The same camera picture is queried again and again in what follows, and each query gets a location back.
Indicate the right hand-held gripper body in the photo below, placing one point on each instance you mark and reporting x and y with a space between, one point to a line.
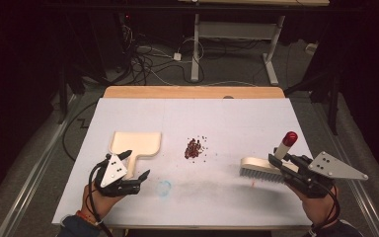
329 166

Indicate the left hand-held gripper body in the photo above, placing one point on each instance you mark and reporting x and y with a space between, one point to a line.
113 171

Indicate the cream plastic dustpan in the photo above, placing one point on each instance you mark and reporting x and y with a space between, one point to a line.
138 143

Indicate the pile of red beans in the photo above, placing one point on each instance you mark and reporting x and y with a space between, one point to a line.
193 149

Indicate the person's left hand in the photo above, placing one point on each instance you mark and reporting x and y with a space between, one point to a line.
102 205

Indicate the person's right hand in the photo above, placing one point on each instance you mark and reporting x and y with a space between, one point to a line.
316 209

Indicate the black metal stand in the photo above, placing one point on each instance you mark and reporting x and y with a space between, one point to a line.
334 105

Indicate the white table cover sheet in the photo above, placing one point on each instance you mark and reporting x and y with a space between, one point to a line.
210 118

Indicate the wooden table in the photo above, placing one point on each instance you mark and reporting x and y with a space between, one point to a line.
177 92

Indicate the white power adapter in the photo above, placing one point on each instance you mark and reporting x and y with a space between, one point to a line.
177 56

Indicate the metal floor rail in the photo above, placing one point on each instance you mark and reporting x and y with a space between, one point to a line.
36 171
358 194

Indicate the white desk frame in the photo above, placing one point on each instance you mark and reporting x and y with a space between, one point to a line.
195 49

